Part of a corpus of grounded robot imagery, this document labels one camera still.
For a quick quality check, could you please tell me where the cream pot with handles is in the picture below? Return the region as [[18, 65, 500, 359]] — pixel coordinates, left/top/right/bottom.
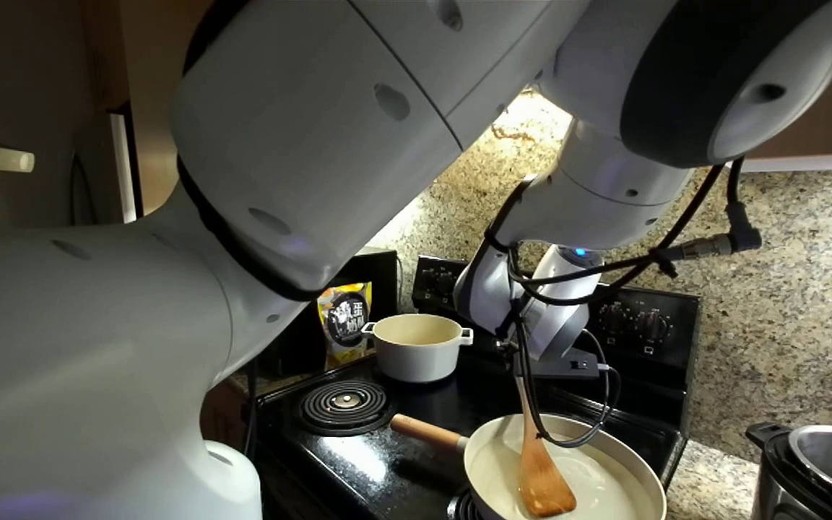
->
[[364, 313, 474, 384]]

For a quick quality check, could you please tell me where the black electric stove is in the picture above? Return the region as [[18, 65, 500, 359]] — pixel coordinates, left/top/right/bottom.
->
[[255, 290, 698, 520]]

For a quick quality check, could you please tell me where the cream frying pan wooden handle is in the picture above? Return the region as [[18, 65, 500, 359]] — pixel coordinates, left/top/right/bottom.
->
[[389, 414, 666, 520]]

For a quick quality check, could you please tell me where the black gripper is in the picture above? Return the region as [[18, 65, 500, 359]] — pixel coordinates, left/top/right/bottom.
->
[[503, 338, 600, 381]]

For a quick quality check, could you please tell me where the front left coil burner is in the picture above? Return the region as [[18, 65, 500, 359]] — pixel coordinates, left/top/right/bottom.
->
[[298, 380, 393, 437]]

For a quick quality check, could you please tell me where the stainless pressure cooker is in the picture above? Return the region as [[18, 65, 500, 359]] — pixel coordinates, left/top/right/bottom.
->
[[746, 422, 832, 520]]

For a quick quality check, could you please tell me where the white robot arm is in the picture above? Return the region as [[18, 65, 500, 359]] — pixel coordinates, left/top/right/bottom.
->
[[0, 0, 832, 520]]

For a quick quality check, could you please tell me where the wooden spoon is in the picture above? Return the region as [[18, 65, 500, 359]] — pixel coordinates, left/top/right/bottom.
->
[[513, 377, 577, 518]]

